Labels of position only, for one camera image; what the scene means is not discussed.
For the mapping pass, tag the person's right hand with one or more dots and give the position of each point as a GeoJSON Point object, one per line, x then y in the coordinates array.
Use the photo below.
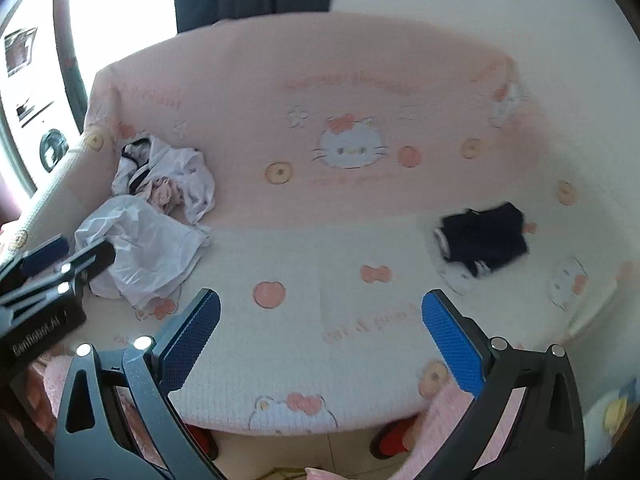
{"type": "Point", "coordinates": [325, 475]}

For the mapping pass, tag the red slipper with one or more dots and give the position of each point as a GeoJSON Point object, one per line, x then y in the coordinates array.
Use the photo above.
{"type": "Point", "coordinates": [202, 442]}
{"type": "Point", "coordinates": [390, 442]}

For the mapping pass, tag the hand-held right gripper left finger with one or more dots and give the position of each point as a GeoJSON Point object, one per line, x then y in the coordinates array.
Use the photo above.
{"type": "Point", "coordinates": [192, 340]}

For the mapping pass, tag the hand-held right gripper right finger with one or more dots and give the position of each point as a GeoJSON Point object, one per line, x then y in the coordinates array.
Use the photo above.
{"type": "Point", "coordinates": [452, 345]}

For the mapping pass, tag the plain white garment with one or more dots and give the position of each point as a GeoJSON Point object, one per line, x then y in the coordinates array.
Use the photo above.
{"type": "Point", "coordinates": [145, 250]}

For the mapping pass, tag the navy pants with white stripes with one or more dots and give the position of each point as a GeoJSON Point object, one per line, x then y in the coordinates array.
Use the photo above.
{"type": "Point", "coordinates": [485, 235]}

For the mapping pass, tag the person's right leg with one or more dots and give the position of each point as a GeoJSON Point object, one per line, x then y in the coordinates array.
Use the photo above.
{"type": "Point", "coordinates": [445, 410]}

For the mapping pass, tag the white printed cushion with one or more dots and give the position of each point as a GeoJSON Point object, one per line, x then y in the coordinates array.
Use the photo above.
{"type": "Point", "coordinates": [615, 410]}

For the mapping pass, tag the pink garment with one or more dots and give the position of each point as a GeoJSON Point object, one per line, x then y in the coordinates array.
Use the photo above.
{"type": "Point", "coordinates": [165, 192]}

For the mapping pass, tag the pink cartoon cat sofa cover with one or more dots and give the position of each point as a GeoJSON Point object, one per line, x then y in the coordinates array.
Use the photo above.
{"type": "Point", "coordinates": [325, 220]}

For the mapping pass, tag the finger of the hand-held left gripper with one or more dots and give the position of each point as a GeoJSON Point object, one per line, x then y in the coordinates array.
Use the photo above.
{"type": "Point", "coordinates": [45, 255]}
{"type": "Point", "coordinates": [92, 260]}

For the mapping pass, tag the white shirt with dark collar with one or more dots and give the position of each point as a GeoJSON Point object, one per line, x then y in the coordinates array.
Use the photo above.
{"type": "Point", "coordinates": [195, 180]}

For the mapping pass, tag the window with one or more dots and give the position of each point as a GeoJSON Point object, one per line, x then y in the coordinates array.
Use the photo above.
{"type": "Point", "coordinates": [120, 10]}

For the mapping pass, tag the white appliance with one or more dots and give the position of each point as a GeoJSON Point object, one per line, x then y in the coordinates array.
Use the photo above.
{"type": "Point", "coordinates": [30, 90]}

